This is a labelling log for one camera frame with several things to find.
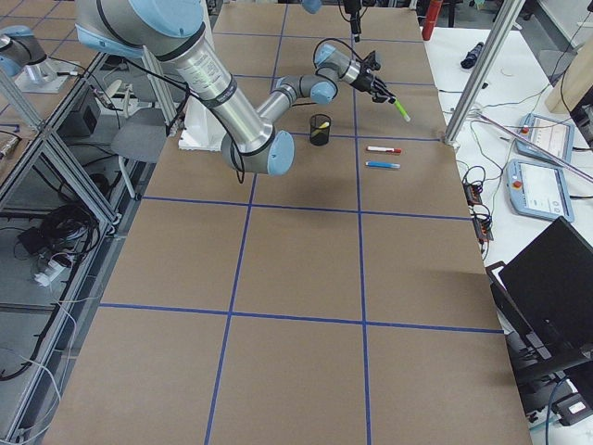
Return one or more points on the green highlighter pen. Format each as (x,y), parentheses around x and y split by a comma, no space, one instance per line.
(403,112)

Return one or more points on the white marker red cap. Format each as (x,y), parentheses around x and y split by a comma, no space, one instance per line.
(384,149)

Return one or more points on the yellow highlighter pen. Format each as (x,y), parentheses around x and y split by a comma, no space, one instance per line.
(320,129)

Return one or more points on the blue highlighter pen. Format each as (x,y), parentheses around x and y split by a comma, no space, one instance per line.
(382,165)

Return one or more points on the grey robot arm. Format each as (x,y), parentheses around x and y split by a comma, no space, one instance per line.
(175,32)
(313,6)

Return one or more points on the black mesh pen cup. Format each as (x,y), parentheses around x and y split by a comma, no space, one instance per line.
(315,121)

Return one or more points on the folded dark umbrella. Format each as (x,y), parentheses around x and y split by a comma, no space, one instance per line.
(472,56)

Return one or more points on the black usb hub left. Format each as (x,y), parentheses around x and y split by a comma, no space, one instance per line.
(472,193)

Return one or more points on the black usb hub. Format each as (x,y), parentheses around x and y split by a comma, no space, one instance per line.
(472,193)
(482,226)

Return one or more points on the black usb hub right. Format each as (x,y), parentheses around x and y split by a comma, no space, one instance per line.
(482,226)

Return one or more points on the upper teach pendant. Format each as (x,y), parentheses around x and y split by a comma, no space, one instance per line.
(553,136)

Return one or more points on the teach pendant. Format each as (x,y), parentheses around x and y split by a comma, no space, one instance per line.
(538,190)
(553,136)

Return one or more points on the lower teach pendant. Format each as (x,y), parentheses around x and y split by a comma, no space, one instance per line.
(538,190)

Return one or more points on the grey office chair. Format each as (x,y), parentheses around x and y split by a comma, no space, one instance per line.
(143,134)

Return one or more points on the black laptop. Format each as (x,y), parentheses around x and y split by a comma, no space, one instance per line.
(550,284)

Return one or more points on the aluminium frame post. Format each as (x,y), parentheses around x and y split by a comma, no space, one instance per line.
(507,15)

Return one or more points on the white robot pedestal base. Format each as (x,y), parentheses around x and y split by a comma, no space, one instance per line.
(202,131)

